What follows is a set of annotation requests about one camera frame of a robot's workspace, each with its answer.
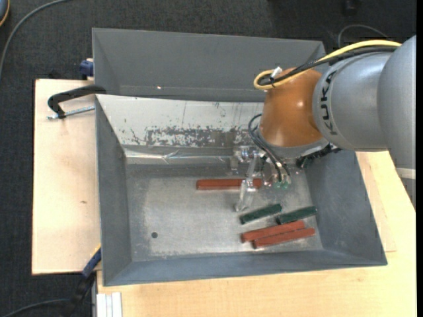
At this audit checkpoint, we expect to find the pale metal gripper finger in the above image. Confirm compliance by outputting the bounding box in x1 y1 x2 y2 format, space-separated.
234 179 250 212
241 178 262 212

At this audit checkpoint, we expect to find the dark green flat block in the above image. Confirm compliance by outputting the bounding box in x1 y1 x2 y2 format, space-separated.
239 203 284 225
276 205 319 225

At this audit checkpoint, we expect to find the red-brown flat block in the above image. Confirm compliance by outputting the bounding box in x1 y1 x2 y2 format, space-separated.
239 220 306 244
196 178 264 192
252 227 316 250

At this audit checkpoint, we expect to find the grey metal bin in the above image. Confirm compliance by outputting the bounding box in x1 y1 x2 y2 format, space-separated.
91 27 389 287

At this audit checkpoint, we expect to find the pale wood flat board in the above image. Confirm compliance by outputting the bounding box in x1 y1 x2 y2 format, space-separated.
31 77 102 276

